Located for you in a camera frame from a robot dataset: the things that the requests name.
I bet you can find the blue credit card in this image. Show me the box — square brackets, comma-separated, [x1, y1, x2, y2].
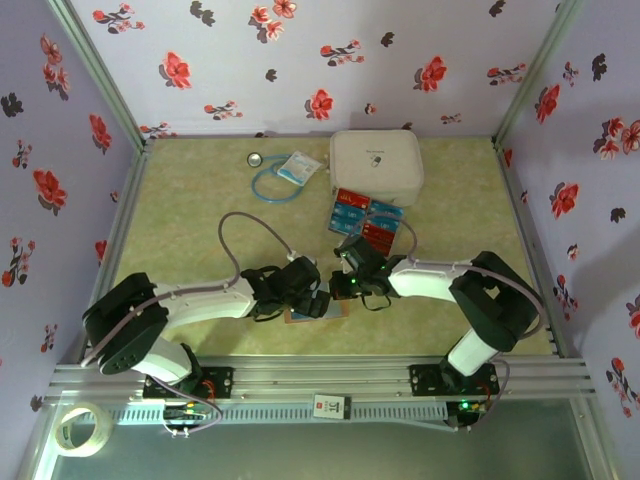
[330, 203, 369, 224]
[368, 200, 404, 224]
[327, 218, 365, 236]

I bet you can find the group of red/blue packets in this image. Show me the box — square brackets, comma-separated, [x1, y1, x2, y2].
[326, 186, 405, 259]

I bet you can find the white red label tag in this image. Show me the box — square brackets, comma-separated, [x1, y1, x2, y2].
[313, 393, 351, 420]

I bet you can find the white blue sealed packet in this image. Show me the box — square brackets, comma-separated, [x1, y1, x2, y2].
[276, 149, 324, 187]

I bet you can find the white plastic storage box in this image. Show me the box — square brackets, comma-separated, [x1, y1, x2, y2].
[328, 129, 425, 207]

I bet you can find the blue stethoscope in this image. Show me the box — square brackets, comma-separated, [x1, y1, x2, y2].
[246, 151, 307, 206]

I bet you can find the clear tape roll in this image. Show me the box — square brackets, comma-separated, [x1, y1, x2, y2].
[53, 401, 112, 459]

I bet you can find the grey right arm cable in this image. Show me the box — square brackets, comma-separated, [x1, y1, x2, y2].
[344, 217, 546, 431]

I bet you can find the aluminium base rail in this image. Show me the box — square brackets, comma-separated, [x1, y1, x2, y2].
[47, 354, 597, 406]

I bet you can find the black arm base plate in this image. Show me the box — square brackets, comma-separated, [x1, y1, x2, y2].
[142, 366, 235, 401]
[408, 363, 501, 401]

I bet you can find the white slotted cable duct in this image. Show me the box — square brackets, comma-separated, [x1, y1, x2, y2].
[112, 399, 449, 427]

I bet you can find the controller board with wires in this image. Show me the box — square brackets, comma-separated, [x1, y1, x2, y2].
[446, 397, 494, 434]
[160, 387, 229, 440]

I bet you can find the aluminium side rail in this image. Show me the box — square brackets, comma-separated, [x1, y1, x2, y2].
[492, 139, 576, 359]
[82, 141, 155, 361]

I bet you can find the aluminium frame post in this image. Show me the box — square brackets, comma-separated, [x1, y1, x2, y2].
[46, 0, 154, 151]
[492, 0, 586, 146]

